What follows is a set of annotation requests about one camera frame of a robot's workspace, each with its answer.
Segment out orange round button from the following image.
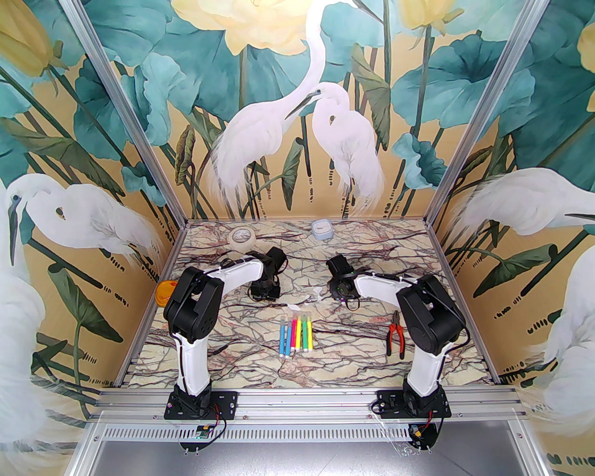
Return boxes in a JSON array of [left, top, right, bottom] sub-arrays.
[[156, 280, 179, 307]]

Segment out perforated metal strip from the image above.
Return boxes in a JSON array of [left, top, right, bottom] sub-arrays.
[[93, 422, 516, 442]]

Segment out red handled pliers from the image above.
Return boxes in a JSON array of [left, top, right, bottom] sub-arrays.
[[386, 311, 406, 358]]

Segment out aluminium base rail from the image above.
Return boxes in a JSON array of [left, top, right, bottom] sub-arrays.
[[91, 388, 530, 421]]

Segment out aluminium frame post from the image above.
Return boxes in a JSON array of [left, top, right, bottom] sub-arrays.
[[60, 0, 190, 226], [425, 0, 540, 226]]

